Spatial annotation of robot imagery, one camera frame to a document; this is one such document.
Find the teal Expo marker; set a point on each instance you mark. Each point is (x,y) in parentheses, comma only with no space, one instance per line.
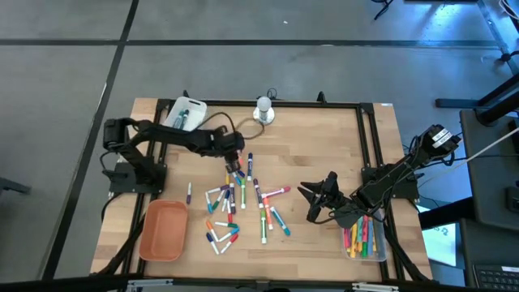
(280,221)

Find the red cap mini marker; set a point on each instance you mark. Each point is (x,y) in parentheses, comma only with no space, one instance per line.
(229,243)
(229,211)

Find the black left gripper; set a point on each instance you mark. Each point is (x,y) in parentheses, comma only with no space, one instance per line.
(232,145)

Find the pink Expo marker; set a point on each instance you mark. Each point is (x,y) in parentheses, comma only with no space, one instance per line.
(276,191)

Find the white paper sheet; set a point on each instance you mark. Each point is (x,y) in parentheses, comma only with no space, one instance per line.
(440,243)

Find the teal highlighter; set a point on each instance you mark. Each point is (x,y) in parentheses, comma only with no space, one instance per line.
(359,229)

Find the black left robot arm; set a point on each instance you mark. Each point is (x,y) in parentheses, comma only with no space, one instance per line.
(170,136)

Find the black desk leg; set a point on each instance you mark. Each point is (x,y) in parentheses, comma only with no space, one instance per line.
(458,103)

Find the dark green Expo marker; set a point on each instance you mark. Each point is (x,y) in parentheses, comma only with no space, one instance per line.
(178,120)

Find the green highlighter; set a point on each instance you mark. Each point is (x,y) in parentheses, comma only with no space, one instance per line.
(365,249)

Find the white bulb silver base lamp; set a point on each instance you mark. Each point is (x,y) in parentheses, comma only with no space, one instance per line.
(263,115)

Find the clear plastic bin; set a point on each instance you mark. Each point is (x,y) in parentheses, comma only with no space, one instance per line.
(381,255)

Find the yellow highlighter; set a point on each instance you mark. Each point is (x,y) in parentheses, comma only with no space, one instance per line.
(353,243)
(374,243)

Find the white plastic bin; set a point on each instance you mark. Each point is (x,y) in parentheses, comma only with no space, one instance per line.
(194,109)

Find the silver metal bracket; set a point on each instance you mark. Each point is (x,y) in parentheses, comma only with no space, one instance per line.
(150,282)
(375,287)

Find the black chair leg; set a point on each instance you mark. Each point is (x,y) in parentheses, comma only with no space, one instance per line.
(12,185)

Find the orange Expo marker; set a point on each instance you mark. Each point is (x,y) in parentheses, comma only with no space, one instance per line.
(241,161)
(268,213)

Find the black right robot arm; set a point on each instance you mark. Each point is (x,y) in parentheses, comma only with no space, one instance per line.
(389,182)

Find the orange highlighter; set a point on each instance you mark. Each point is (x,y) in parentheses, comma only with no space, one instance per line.
(359,246)

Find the orange plastic bin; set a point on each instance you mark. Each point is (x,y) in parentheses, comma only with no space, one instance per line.
(164,231)

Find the dark grey desk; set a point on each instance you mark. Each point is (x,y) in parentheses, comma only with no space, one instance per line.
(490,178)

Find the black front frame beam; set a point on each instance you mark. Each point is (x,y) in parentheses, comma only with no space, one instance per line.
(61,284)

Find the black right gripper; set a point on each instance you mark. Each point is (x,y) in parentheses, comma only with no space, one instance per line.
(330,198)

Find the black keyboard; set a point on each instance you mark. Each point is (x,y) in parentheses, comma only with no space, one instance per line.
(496,280)

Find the pink highlighter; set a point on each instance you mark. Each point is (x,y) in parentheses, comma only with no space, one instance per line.
(346,239)
(365,227)

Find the black chair base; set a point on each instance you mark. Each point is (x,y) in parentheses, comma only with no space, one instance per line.
(381,12)

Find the blue highlighter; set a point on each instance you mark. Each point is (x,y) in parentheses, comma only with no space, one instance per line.
(370,239)

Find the yellow cap mini marker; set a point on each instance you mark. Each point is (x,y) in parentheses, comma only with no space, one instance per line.
(227,179)

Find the green cap mini marker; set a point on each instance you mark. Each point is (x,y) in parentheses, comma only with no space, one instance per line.
(219,199)
(226,224)

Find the orange cap mini marker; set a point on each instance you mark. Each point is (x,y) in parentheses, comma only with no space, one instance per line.
(211,230)

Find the blue Expo marker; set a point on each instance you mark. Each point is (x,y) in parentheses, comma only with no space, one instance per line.
(249,168)

